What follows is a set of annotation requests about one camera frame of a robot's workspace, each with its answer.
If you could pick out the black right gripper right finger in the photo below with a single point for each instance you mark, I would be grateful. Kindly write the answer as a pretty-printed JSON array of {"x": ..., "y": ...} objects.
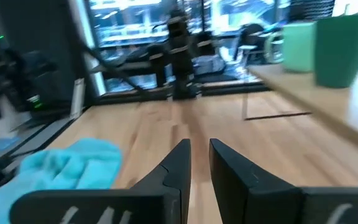
[{"x": 259, "y": 193}]

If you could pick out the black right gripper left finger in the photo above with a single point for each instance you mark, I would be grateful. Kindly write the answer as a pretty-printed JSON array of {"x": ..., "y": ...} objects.
[{"x": 154, "y": 199}]

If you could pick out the mint green mug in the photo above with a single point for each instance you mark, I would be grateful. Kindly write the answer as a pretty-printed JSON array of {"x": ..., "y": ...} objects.
[{"x": 298, "y": 46}]

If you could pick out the dark green cup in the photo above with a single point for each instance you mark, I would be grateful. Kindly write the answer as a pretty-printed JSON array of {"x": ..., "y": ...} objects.
[{"x": 340, "y": 49}]

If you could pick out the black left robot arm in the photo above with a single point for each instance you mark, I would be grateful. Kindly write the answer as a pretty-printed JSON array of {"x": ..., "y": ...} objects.
[{"x": 180, "y": 56}]

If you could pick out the blue microfibre cloth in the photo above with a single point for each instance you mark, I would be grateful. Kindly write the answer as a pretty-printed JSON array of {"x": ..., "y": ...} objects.
[{"x": 57, "y": 168}]

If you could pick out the white printed paper sheet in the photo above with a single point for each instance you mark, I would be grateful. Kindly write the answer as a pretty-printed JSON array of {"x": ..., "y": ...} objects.
[{"x": 77, "y": 98}]

